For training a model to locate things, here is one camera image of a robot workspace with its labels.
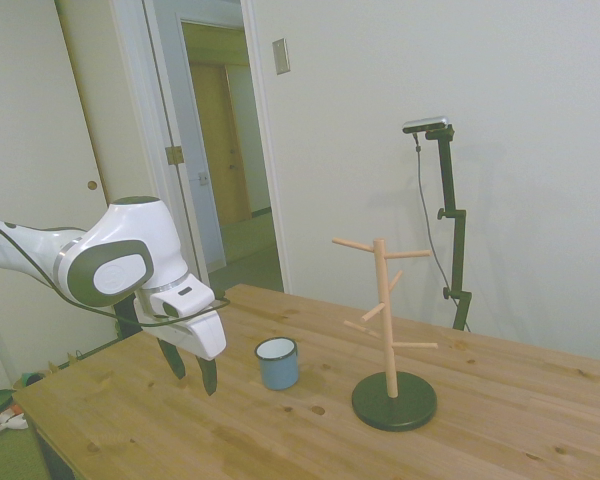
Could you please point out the brass door hinge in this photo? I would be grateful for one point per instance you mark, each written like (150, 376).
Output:
(175, 155)

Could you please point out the grey camera on stand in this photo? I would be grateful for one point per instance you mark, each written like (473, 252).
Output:
(425, 125)

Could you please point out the black camera stand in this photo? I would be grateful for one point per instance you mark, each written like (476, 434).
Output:
(459, 250)

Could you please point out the metal wall plate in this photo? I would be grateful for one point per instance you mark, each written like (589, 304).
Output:
(281, 56)

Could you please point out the teal small floor object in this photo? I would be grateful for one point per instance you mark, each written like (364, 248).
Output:
(31, 378)

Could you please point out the white floor tool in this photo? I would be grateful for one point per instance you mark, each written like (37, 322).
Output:
(15, 422)

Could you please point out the black floor heater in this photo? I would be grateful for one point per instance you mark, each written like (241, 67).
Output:
(125, 332)

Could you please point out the white open door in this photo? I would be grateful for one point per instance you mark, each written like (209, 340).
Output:
(167, 100)

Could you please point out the wooden hallway door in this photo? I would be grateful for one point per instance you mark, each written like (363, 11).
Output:
(215, 150)

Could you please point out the wooden mug tree black base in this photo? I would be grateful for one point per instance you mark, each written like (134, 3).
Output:
(395, 410)

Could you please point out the blue enamel mug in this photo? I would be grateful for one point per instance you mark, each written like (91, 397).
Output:
(277, 372)

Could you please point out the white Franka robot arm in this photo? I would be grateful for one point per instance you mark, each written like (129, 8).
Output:
(130, 225)

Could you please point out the white sliding closet door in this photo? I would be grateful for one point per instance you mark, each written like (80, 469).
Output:
(110, 100)

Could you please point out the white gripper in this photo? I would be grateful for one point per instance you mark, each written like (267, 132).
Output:
(207, 335)

